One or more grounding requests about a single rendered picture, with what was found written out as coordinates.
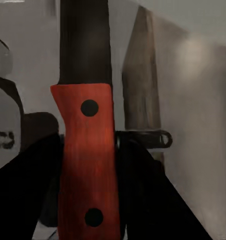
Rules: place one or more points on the parer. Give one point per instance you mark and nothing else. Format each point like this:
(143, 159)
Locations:
(88, 204)

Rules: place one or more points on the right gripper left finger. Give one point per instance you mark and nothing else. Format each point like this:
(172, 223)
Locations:
(24, 183)

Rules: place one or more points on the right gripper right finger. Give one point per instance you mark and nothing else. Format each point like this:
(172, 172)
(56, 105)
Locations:
(174, 220)

